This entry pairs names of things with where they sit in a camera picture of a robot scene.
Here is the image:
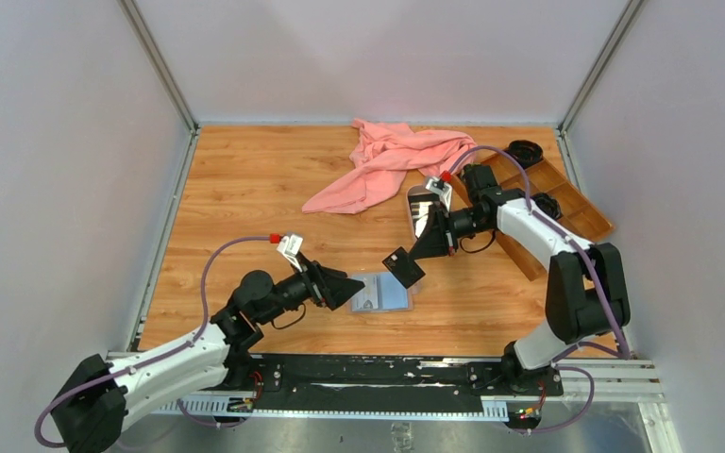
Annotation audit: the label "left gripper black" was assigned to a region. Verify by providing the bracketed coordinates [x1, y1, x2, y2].
[258, 251, 363, 326]

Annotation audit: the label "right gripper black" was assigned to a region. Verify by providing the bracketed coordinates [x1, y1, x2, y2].
[408, 202, 493, 260]

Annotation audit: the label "black credit card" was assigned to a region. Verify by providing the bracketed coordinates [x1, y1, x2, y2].
[382, 247, 425, 289]

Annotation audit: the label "pink card holder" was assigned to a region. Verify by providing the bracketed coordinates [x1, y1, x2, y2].
[347, 272, 416, 314]

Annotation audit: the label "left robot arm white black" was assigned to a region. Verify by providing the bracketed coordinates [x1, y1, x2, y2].
[50, 260, 365, 452]

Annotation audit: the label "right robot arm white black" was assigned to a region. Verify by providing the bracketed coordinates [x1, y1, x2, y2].
[385, 164, 631, 394]

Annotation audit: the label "white VIP card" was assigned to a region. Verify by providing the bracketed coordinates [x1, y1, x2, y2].
[349, 274, 380, 312]

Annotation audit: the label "pink oval card tray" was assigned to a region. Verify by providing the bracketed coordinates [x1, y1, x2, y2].
[406, 186, 440, 240]

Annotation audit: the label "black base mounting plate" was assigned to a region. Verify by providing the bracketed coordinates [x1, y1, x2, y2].
[212, 353, 564, 413]

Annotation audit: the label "pink cloth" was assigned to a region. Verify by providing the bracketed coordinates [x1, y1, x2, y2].
[301, 119, 476, 214]

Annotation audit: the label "black coiled item near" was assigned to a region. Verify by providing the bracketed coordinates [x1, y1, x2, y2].
[530, 192, 563, 221]

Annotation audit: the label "brown divided wooden tray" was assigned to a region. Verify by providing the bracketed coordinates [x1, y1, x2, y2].
[478, 154, 615, 281]

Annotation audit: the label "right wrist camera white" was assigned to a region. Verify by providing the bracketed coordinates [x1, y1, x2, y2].
[424, 176, 453, 211]

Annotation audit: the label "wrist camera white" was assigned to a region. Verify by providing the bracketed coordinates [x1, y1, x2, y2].
[277, 233, 303, 272]
[424, 176, 453, 211]

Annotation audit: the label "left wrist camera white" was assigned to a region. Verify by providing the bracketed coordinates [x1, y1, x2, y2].
[277, 233, 303, 272]

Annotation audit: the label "aluminium rail frame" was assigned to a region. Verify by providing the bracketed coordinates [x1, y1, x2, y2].
[107, 353, 681, 452]

